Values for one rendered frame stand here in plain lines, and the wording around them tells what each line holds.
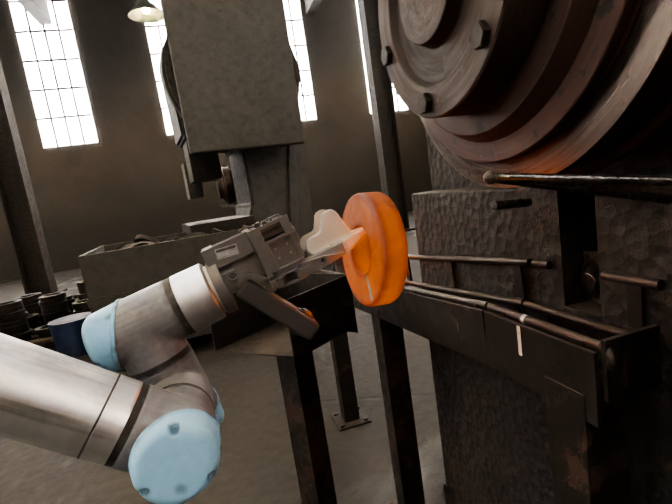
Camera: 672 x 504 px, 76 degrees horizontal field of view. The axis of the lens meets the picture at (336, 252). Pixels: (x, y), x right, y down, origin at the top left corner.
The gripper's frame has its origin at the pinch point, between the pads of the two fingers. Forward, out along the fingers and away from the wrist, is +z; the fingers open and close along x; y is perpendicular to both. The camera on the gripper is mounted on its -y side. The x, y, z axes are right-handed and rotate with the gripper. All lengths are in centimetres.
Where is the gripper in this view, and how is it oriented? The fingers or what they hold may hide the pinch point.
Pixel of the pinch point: (361, 236)
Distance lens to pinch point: 58.7
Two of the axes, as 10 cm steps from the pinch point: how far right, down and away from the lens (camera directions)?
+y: -3.9, -9.0, -2.1
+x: -2.8, -1.0, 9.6
